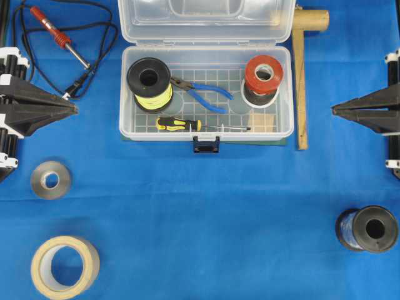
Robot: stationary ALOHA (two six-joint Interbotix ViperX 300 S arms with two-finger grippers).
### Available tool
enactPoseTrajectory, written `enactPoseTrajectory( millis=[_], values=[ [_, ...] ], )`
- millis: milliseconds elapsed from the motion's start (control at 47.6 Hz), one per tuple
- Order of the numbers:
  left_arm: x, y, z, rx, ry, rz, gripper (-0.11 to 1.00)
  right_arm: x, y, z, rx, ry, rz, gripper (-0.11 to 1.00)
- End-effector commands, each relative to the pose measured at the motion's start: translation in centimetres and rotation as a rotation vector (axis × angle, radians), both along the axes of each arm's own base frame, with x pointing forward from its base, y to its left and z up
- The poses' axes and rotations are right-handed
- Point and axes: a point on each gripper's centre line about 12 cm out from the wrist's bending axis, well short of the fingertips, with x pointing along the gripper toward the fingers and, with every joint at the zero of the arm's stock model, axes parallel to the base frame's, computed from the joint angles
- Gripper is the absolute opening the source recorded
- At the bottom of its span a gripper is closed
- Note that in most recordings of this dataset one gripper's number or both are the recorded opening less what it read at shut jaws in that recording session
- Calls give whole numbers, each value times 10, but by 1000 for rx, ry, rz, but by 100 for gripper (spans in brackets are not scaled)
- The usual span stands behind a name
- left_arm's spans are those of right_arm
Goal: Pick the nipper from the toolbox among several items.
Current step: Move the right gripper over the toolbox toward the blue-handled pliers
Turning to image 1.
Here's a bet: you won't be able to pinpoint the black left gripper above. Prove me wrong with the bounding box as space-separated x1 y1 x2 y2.
0 46 79 184

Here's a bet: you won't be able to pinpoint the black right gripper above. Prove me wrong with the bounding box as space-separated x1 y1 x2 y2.
331 48 400 181

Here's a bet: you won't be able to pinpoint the clear plastic toolbox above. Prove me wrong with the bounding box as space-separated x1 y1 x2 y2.
118 1 296 144

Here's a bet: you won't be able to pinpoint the grey tape roll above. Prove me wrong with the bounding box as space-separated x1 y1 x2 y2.
31 161 72 200

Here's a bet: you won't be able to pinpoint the red soldering iron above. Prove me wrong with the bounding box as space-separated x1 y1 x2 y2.
30 6 90 69

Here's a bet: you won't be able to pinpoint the wooden mallet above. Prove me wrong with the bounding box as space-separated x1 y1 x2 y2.
291 6 330 151

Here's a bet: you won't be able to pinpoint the red tape roll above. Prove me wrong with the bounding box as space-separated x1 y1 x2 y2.
244 55 284 94

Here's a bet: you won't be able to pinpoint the yellow black screwdriver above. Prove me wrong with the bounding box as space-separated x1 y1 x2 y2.
156 117 251 131

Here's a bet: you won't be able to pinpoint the beige masking tape roll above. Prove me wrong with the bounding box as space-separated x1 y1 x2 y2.
31 236 100 299

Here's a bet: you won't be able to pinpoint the blue table cloth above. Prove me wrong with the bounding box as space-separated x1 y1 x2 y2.
1 1 399 299

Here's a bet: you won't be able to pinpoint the black power cable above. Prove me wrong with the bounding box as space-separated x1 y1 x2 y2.
11 0 115 101

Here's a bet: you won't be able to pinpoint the blue wire spool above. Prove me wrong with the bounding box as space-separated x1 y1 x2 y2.
335 206 399 253

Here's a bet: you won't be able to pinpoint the yellow wire spool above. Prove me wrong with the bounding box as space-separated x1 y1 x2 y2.
126 57 173 113

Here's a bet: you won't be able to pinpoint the blue handled nipper pliers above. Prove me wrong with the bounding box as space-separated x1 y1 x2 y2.
170 76 234 114

